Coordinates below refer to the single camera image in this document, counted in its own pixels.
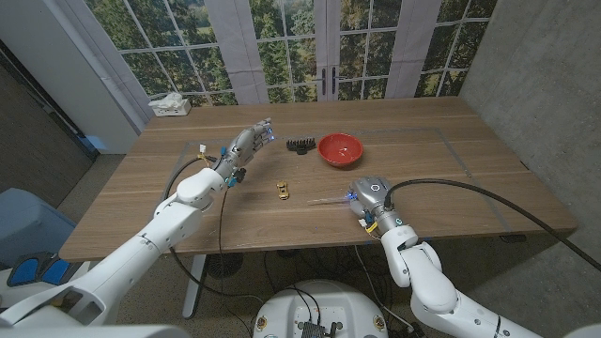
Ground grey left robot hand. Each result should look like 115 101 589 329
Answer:
213 117 276 182

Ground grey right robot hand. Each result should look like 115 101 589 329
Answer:
347 176 405 235

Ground clear plastic pipette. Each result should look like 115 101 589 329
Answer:
307 195 352 207

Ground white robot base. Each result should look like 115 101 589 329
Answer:
252 279 390 338

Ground red speckled bowl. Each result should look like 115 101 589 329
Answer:
316 132 364 168

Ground black hair claw clip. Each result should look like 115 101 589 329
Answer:
285 136 317 156

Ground white power strip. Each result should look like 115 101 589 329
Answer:
152 99 193 117

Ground crumpled white tissue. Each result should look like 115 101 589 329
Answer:
147 91 184 111

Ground printed window backdrop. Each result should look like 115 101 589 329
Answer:
84 0 499 107

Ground round black floor stand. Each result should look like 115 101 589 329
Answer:
206 252 244 281

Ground white table leg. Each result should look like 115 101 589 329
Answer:
181 253 208 319

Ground blue chair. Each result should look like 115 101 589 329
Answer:
0 187 77 269

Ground blue foot pedals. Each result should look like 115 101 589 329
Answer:
7 252 71 287

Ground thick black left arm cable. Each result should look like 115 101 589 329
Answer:
163 156 264 302

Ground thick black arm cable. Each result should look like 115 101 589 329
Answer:
163 156 264 302
383 177 601 272

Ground thin black left wrist cable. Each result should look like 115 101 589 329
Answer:
216 187 231 257

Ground black floor cable tangle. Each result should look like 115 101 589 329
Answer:
262 243 393 301

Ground white floor cable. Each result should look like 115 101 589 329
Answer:
354 244 417 332

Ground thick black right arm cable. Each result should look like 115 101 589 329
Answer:
383 177 601 272

